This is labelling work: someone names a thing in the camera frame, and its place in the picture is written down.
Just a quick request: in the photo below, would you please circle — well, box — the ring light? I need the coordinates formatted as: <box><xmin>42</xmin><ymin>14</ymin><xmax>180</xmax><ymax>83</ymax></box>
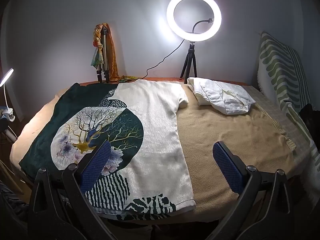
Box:
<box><xmin>166</xmin><ymin>0</ymin><xmax>222</xmax><ymax>43</ymax></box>

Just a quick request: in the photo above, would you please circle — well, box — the orange scarf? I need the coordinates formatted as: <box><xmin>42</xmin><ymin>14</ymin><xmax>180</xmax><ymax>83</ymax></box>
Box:
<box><xmin>101</xmin><ymin>23</ymin><xmax>137</xmax><ymax>83</ymax></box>

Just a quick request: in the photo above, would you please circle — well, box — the small black tripod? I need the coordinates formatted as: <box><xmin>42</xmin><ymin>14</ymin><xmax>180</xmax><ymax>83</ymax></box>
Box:
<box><xmin>180</xmin><ymin>41</ymin><xmax>198</xmax><ymax>79</ymax></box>

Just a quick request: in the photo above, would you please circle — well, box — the green white striped cloth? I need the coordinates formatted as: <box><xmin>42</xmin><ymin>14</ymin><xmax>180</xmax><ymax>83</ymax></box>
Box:
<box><xmin>257</xmin><ymin>31</ymin><xmax>320</xmax><ymax>170</ymax></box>

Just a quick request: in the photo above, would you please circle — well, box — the folded white shirt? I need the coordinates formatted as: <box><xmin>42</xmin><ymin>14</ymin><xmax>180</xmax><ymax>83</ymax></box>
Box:
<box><xmin>187</xmin><ymin>77</ymin><xmax>257</xmax><ymax>115</ymax></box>

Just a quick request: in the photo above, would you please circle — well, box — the colourful hanging cloth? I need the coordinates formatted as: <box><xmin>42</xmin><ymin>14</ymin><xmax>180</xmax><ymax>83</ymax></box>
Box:
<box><xmin>91</xmin><ymin>25</ymin><xmax>104</xmax><ymax>68</ymax></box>

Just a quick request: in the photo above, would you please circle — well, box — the white clip desk lamp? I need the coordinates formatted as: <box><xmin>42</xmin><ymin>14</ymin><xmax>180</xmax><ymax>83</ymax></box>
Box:
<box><xmin>0</xmin><ymin>68</ymin><xmax>16</xmax><ymax>120</ymax></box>

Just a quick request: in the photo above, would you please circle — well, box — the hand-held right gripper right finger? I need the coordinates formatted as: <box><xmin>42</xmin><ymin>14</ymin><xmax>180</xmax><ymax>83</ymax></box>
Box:
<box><xmin>210</xmin><ymin>141</ymin><xmax>302</xmax><ymax>240</ymax></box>

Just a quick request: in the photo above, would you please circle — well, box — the beige blanket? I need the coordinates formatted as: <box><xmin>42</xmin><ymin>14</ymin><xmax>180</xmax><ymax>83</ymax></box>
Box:
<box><xmin>10</xmin><ymin>80</ymin><xmax>297</xmax><ymax>225</ymax></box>

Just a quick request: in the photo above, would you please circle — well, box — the white green printed t-shirt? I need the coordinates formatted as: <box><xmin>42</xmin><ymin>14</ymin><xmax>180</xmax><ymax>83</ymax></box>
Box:
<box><xmin>19</xmin><ymin>79</ymin><xmax>197</xmax><ymax>222</ymax></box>

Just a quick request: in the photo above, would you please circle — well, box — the black power cable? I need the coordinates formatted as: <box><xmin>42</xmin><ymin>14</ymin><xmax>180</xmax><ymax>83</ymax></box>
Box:
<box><xmin>142</xmin><ymin>39</ymin><xmax>187</xmax><ymax>80</ymax></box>

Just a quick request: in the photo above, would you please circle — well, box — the silver tripod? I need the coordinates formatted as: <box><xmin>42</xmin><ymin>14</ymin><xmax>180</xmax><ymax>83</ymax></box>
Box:
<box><xmin>96</xmin><ymin>26</ymin><xmax>110</xmax><ymax>83</ymax></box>

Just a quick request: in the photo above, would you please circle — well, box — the grey striped clothing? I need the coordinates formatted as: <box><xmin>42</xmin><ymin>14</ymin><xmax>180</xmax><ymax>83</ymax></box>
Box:
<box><xmin>0</xmin><ymin>182</ymin><xmax>29</xmax><ymax>220</ymax></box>

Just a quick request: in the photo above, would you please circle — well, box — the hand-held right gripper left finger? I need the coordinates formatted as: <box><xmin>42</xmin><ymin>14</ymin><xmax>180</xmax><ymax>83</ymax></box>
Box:
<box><xmin>27</xmin><ymin>140</ymin><xmax>118</xmax><ymax>240</ymax></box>

